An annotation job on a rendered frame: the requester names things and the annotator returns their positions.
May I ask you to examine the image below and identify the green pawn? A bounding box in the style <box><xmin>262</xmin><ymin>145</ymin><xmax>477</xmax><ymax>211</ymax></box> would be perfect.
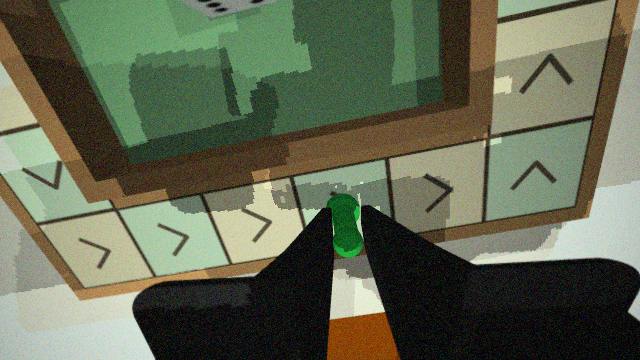
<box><xmin>326</xmin><ymin>193</ymin><xmax>363</xmax><ymax>258</ymax></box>

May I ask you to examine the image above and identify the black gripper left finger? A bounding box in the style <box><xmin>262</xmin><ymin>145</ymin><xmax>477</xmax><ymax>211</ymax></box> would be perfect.
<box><xmin>132</xmin><ymin>207</ymin><xmax>334</xmax><ymax>360</ymax></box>

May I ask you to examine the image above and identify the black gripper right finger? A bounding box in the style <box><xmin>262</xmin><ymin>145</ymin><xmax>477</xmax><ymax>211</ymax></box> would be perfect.
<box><xmin>361</xmin><ymin>205</ymin><xmax>640</xmax><ymax>360</ymax></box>

